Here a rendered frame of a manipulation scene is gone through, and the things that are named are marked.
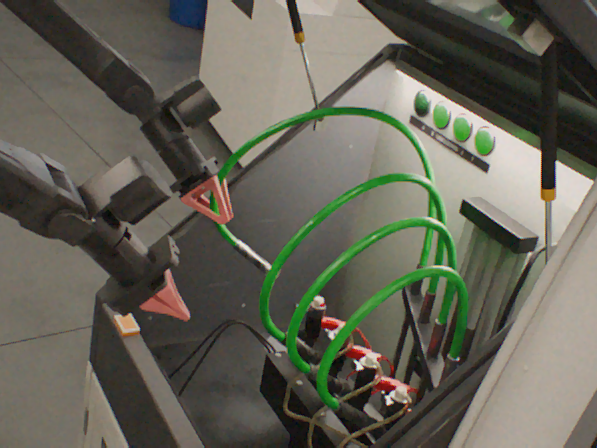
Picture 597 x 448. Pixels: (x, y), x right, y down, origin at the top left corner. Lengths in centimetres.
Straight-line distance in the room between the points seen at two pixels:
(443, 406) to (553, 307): 19
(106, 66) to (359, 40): 298
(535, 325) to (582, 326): 7
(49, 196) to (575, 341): 61
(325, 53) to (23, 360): 206
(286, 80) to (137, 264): 315
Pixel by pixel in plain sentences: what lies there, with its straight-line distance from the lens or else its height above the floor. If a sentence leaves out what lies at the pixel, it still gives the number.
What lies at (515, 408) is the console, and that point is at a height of 122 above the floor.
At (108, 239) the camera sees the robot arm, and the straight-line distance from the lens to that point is 103.
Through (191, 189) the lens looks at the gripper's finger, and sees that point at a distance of 135.
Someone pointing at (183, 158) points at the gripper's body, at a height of 130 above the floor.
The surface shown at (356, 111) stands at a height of 142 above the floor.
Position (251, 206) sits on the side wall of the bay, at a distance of 162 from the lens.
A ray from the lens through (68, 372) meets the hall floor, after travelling 301.
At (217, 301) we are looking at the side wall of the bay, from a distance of 171.
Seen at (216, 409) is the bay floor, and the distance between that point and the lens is 158.
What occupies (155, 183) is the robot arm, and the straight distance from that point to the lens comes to 100.
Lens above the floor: 182
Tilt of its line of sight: 26 degrees down
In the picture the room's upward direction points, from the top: 11 degrees clockwise
